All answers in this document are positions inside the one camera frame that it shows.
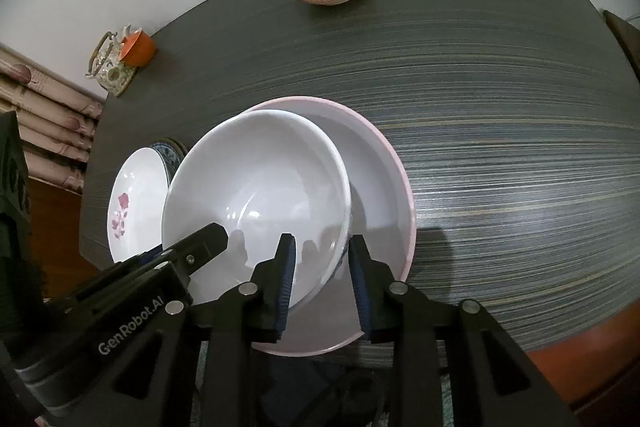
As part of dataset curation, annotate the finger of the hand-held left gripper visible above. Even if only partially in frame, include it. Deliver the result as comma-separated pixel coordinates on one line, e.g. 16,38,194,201
160,223,230,282

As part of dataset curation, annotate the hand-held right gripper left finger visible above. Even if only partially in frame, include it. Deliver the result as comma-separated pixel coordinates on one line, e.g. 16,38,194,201
75,233,297,427

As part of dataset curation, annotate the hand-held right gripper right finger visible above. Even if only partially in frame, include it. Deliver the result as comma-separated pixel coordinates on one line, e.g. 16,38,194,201
348,235,581,427

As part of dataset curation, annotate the white plate with pink flower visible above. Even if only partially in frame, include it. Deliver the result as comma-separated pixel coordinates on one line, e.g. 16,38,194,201
107,147,171,265

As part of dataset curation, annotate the large blue floral plate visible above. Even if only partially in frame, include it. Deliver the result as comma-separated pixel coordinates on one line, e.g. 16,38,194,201
149,136,190,188

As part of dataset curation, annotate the large pink bowl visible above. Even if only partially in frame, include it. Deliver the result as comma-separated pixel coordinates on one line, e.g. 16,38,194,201
240,96,417,356

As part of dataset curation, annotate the brown wooden cabinet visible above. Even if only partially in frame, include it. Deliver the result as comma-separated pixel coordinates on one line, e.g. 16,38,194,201
27,177,108,303

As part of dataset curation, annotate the pink curtain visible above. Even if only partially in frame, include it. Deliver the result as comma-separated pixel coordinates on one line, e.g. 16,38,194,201
0,44,106,195

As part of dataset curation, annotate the floral ceramic teapot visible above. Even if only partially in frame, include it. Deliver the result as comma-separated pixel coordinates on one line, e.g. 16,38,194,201
84,24,138,98

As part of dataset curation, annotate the orange cup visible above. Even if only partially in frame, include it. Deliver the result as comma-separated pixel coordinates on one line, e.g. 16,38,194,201
119,29,157,68

